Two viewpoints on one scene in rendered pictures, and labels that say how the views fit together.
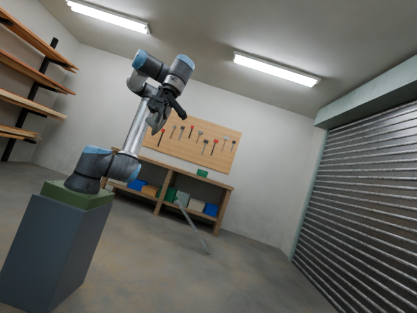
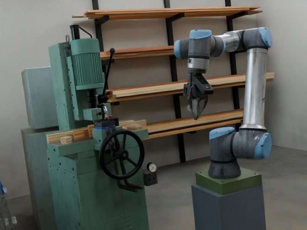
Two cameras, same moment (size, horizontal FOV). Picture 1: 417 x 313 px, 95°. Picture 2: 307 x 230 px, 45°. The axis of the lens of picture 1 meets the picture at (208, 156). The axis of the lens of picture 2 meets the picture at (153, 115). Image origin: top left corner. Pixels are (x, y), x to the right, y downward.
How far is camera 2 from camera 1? 1.13 m
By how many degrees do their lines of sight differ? 66
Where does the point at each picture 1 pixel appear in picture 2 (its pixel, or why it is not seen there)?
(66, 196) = (209, 184)
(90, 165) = (215, 150)
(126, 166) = (247, 141)
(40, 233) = (203, 217)
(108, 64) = not seen: outside the picture
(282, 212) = not seen: outside the picture
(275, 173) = not seen: outside the picture
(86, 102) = (288, 41)
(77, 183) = (213, 170)
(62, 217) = (209, 202)
